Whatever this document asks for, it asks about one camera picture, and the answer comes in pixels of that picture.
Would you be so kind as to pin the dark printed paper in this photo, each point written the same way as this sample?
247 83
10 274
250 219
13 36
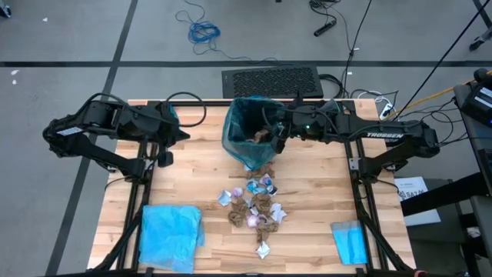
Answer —
272 190

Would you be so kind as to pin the black perforated computer case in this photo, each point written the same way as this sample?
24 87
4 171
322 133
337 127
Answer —
273 82

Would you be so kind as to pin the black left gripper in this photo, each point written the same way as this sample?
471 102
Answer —
165 123

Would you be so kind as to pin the blue white paper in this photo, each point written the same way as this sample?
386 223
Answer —
254 187

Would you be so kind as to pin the silver mounting plate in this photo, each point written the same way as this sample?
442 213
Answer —
354 164
107 166

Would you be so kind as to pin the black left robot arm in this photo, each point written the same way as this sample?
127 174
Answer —
96 154

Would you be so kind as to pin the blue plastic trash bag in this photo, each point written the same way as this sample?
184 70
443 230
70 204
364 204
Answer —
169 238

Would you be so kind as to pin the white orange paper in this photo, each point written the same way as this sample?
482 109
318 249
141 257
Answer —
263 250

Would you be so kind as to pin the pink white paper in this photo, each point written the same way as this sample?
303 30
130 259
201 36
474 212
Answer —
237 192
253 221
266 179

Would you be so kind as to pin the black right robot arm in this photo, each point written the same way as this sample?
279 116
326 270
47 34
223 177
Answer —
384 134

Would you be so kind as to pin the folded blue trash bag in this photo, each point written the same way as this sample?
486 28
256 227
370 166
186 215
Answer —
350 244

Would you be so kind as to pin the black power strip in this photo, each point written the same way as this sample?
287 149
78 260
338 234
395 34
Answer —
324 28

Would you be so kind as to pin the black tripod leg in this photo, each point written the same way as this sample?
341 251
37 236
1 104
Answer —
480 41

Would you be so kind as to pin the white printed paper sheet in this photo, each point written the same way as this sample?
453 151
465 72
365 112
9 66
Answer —
409 188

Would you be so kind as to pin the brown paper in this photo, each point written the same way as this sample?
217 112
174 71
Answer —
263 171
238 213
263 202
266 230
260 135

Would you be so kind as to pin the black stand foot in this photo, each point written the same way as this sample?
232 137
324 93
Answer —
4 11

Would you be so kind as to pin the black side desk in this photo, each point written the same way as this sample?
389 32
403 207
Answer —
442 198

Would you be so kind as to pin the black labelled desk device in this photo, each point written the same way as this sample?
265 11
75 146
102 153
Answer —
476 104

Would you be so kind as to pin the black trash bin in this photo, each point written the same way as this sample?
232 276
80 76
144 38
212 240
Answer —
246 115

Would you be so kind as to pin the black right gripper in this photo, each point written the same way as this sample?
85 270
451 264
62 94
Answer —
303 119

